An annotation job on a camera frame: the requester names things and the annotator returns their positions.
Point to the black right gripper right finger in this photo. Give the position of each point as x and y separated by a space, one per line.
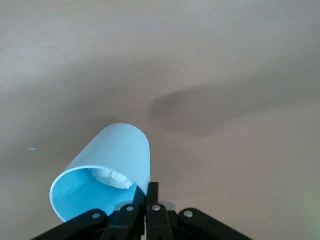
156 220

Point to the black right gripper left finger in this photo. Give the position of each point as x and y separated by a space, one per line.
125 220

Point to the white paper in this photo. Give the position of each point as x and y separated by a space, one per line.
112 180

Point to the blue cup holding paper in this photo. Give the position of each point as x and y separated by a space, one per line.
120 150

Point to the brown table cover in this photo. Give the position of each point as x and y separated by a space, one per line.
225 50

